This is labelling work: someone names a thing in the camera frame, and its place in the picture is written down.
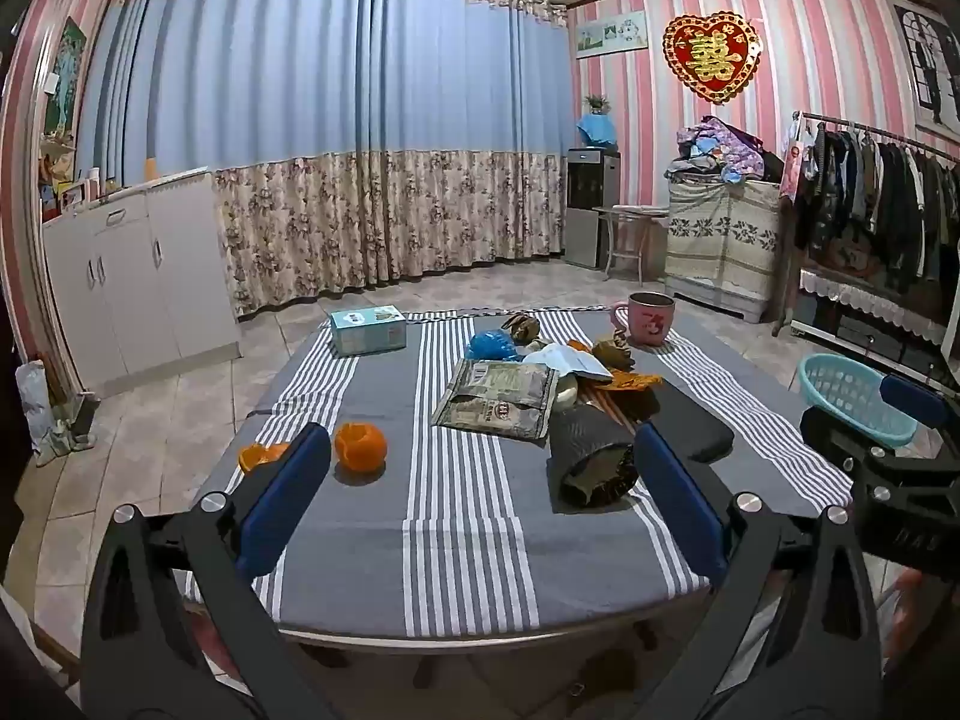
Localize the wall calendar picture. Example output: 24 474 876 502
576 11 647 57

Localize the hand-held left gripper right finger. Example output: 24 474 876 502
632 420 886 720

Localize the dark storage box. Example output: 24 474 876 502
832 313 946 376

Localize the teal plastic basket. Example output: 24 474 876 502
797 354 920 447

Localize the red heart wall decoration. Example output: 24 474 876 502
662 9 762 104

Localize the grey water dispenser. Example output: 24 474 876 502
564 148 622 271

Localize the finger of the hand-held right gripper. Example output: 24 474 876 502
880 373 957 430
799 405 897 477

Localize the light blue tissue box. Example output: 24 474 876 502
328 305 407 357

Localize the patterned cloth covered cabinet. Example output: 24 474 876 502
664 176 785 323

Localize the white cabinet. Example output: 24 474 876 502
41 167 242 398

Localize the black packet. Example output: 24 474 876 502
549 409 640 507

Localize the blue plastic bag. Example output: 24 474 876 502
469 330 522 362

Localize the grey striped tablecloth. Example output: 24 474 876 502
184 307 856 642

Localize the white paper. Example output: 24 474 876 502
523 343 614 383

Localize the metal clothes rack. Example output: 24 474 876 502
772 111 960 338

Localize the pink hanging bag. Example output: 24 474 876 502
778 127 807 200

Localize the blue floral curtain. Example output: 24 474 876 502
75 0 571 320

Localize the banknote print packet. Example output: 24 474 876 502
452 358 560 412
433 390 554 442

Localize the black smartphone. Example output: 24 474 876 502
646 388 734 464

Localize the small metal table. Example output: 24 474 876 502
592 204 670 282

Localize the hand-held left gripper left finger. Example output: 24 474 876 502
79 422 346 720

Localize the green wall poster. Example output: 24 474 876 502
45 15 89 137

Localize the blue cloth cover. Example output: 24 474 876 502
576 112 617 151

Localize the row of hanging clothes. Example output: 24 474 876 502
787 120 960 286

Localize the white plastic bag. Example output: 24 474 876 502
16 360 98 466

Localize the pile of clothes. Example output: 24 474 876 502
666 116 785 185

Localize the white lace cloth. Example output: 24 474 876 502
795 266 953 346

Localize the pink cup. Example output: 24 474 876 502
609 291 676 347

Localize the window photo wall poster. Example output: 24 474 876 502
892 4 960 143

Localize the person's right hand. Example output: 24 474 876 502
883 568 931 691

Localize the cup-shaped orange peel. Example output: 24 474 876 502
334 422 389 475

